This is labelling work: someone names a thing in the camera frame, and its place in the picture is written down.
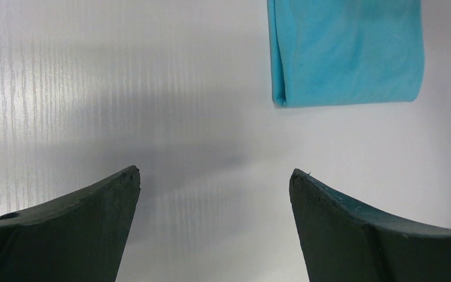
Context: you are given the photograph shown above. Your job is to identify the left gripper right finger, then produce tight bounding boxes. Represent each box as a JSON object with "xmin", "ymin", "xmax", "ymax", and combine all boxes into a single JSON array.
[{"xmin": 289, "ymin": 169, "xmax": 451, "ymax": 281}]

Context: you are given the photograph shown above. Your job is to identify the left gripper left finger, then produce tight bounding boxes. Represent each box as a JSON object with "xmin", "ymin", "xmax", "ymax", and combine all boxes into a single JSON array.
[{"xmin": 0, "ymin": 166, "xmax": 140, "ymax": 281}]

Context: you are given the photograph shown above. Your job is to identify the teal t shirt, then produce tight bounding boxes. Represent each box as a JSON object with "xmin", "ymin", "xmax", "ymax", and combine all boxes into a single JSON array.
[{"xmin": 267, "ymin": 0, "xmax": 425, "ymax": 108}]

